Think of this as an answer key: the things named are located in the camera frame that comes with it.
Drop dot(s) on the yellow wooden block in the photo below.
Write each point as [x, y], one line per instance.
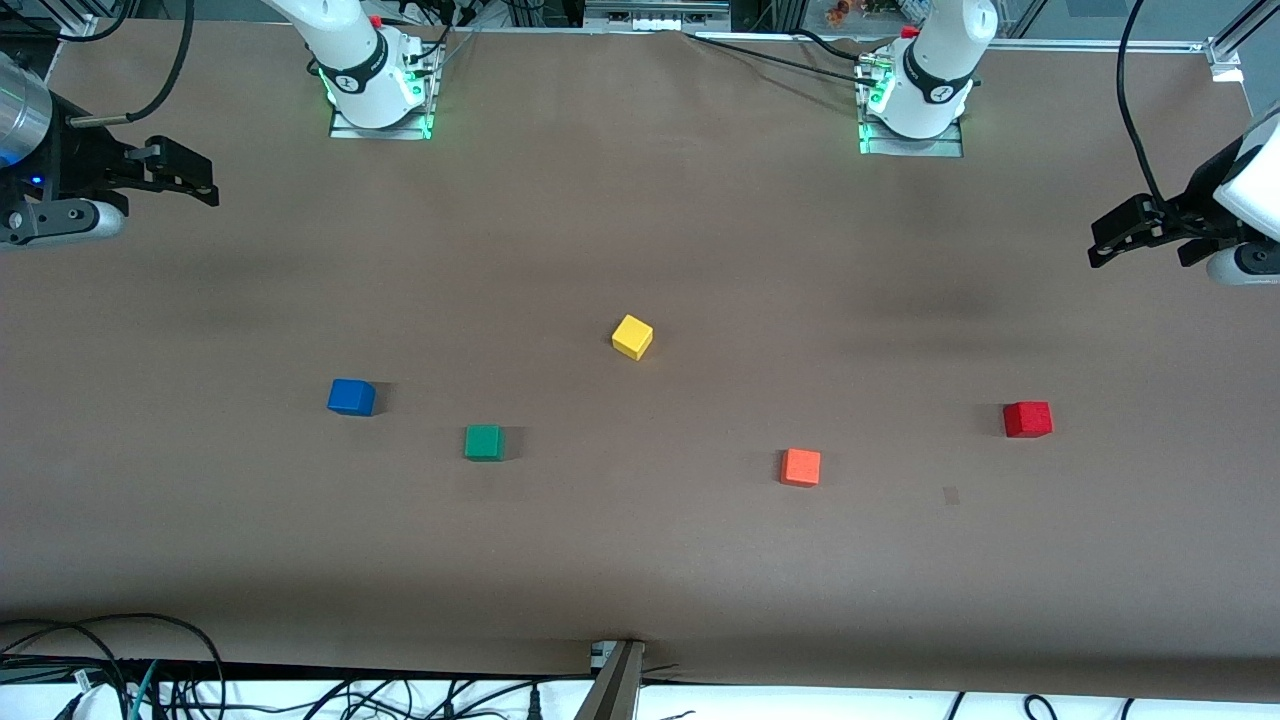
[631, 337]

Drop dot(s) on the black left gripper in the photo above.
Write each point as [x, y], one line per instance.
[1187, 216]

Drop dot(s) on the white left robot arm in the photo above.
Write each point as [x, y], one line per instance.
[940, 60]

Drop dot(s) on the blue wooden block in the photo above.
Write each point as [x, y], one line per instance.
[350, 397]

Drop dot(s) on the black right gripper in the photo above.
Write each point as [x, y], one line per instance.
[82, 160]

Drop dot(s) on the aluminium profile post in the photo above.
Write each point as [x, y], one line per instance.
[612, 690]

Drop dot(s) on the aluminium corner bracket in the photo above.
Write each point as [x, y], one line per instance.
[1225, 60]

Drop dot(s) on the red wooden block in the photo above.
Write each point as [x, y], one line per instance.
[1027, 420]

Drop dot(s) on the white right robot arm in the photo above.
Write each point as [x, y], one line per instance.
[350, 50]

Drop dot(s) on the orange wooden block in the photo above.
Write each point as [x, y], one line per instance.
[800, 468]

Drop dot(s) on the green wooden block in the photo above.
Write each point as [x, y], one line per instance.
[484, 443]

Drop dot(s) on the grey metal socket strip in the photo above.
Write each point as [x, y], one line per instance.
[655, 14]

